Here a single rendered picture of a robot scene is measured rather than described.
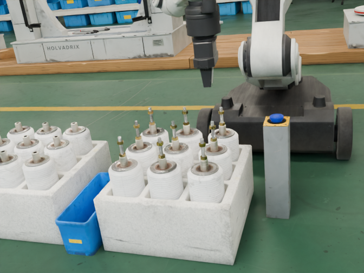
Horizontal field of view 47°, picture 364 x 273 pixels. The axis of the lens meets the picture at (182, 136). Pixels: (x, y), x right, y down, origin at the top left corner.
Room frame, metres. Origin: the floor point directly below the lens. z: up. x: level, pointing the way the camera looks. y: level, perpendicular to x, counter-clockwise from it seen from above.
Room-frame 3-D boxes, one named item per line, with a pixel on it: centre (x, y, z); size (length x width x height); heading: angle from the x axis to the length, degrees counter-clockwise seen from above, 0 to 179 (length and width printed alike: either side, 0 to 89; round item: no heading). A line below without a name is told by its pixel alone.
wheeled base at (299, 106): (1.75, -0.44, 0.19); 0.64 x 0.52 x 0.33; 161
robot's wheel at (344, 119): (1.44, -0.61, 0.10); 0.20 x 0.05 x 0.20; 161
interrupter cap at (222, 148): (1.11, -0.09, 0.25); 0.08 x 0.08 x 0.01
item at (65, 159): (1.29, 0.41, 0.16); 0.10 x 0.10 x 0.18
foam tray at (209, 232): (1.15, 0.02, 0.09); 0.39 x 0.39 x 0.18; 70
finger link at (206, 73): (1.08, -0.08, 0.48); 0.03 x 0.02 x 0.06; 76
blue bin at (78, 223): (1.16, 0.30, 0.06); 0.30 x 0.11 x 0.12; 162
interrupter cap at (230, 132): (1.22, -0.13, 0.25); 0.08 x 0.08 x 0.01
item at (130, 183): (1.08, 0.17, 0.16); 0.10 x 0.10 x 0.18
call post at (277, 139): (1.12, -0.28, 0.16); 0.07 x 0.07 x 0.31; 70
